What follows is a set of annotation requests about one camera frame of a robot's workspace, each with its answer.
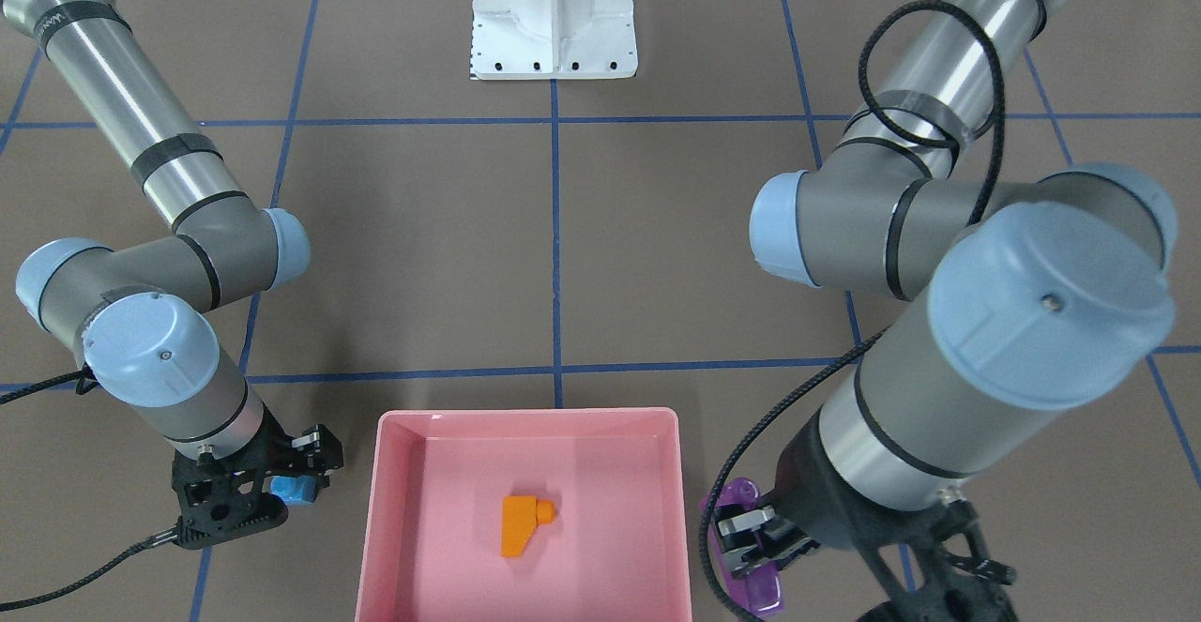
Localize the pink plastic box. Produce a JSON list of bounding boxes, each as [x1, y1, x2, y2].
[[355, 407, 693, 621]]

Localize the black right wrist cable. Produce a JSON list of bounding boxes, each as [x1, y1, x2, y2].
[[0, 371, 189, 609]]

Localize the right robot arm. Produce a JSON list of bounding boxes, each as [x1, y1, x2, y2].
[[2, 0, 342, 550]]

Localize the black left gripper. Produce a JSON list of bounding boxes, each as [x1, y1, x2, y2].
[[715, 418, 1017, 621]]

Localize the purple toy block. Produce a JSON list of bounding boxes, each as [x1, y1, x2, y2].
[[707, 478, 784, 617]]

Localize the orange toy block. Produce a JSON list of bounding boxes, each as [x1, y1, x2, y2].
[[498, 494, 557, 558]]

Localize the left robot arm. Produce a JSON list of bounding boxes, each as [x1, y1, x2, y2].
[[698, 0, 1178, 621]]

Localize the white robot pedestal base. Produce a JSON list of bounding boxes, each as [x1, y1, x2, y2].
[[470, 0, 639, 80]]

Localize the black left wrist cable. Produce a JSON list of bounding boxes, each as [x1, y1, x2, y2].
[[691, 0, 1006, 622]]

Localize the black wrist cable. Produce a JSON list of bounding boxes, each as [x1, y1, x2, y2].
[[0, 371, 189, 609], [691, 0, 1006, 622]]

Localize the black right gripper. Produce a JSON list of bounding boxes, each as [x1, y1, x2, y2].
[[171, 411, 343, 550]]

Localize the small blue toy block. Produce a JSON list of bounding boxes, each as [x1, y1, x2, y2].
[[269, 476, 318, 507]]

